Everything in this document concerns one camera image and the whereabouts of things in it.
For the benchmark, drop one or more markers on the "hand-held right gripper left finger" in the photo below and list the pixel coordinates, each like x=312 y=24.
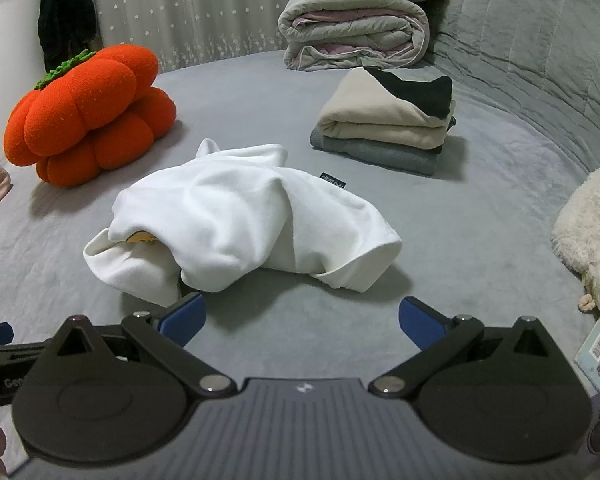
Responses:
x=185 y=317

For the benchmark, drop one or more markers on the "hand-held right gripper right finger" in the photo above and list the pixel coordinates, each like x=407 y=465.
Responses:
x=420 y=322

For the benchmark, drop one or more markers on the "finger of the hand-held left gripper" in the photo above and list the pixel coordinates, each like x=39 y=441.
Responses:
x=0 y=350

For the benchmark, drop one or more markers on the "white printed sweatshirt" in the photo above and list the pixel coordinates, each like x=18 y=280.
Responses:
x=240 y=215

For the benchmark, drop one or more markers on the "folded grey garment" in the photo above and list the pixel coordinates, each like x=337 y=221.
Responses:
x=380 y=155

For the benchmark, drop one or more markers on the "white fluffy plush toy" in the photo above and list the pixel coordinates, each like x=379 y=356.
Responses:
x=590 y=230

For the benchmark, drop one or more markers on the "folded beige garment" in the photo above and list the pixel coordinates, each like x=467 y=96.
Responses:
x=370 y=115

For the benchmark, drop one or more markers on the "orange pumpkin cushion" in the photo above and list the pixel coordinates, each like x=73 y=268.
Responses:
x=90 y=110

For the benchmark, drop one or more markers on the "folded black garment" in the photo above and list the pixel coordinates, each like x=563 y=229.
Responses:
x=425 y=92

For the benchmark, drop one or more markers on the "grey quilted blanket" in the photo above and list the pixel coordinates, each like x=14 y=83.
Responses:
x=530 y=50

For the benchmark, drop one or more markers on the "folded grey pink quilt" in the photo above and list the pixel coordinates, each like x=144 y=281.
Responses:
x=355 y=30

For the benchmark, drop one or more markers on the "star patterned curtain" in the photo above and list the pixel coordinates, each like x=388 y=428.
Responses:
x=195 y=10

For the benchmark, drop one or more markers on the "black hanging cloth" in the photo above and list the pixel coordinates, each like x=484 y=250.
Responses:
x=65 y=15

